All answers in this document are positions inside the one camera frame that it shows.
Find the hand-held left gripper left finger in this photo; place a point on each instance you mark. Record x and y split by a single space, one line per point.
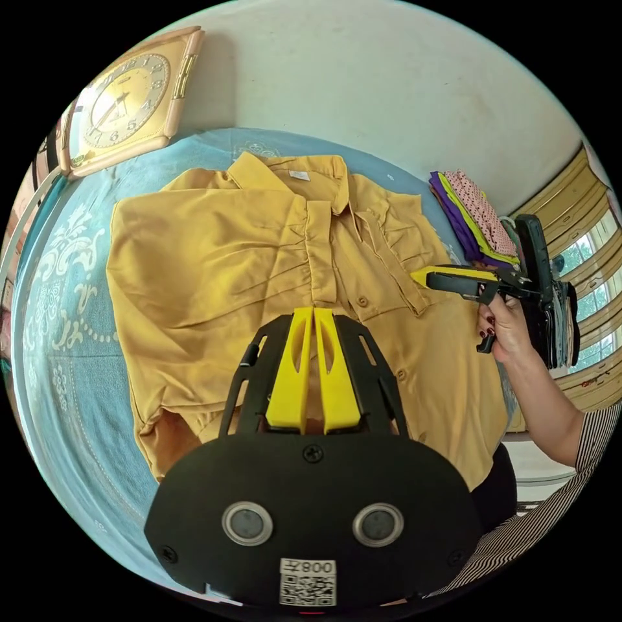
290 379

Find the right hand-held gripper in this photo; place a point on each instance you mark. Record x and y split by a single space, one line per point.
457 284

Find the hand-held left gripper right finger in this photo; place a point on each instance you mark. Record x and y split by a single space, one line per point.
337 384

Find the yellow long sleeve shirt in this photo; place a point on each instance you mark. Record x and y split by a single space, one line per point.
209 272

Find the person's right forearm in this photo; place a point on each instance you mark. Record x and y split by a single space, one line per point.
544 403

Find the person's right hand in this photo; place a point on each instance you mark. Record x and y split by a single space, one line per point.
510 330

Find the pile of colourful clothes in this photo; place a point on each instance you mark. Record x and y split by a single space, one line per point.
478 221

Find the bed with blue patterned sheet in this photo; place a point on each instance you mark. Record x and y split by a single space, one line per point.
73 340

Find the person's body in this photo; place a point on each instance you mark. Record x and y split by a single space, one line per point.
559 491

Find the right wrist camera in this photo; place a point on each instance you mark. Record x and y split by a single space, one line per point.
534 252

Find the window with yellow frame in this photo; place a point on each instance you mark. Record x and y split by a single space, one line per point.
590 252

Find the square golden wall clock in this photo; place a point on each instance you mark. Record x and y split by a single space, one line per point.
127 99

